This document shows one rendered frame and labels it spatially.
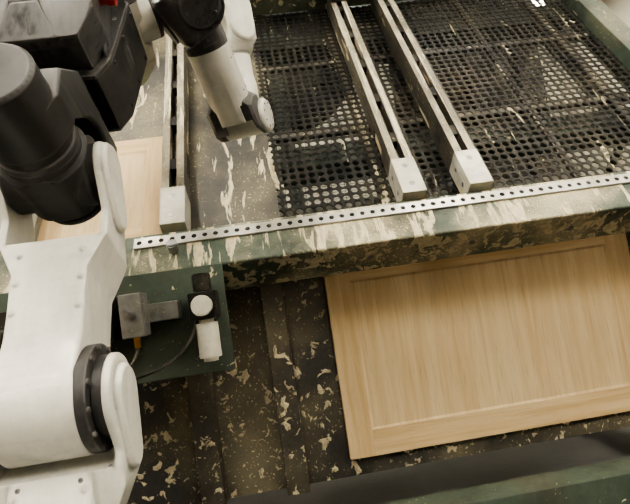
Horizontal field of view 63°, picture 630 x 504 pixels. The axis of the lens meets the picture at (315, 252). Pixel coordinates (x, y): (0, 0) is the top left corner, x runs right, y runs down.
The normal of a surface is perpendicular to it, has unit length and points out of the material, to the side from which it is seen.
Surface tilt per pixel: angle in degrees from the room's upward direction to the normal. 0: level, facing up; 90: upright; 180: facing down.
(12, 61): 67
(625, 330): 90
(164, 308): 90
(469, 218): 56
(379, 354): 90
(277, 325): 90
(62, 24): 82
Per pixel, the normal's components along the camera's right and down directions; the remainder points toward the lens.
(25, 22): 0.05, -0.23
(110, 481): 0.08, -0.01
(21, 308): 0.00, -0.51
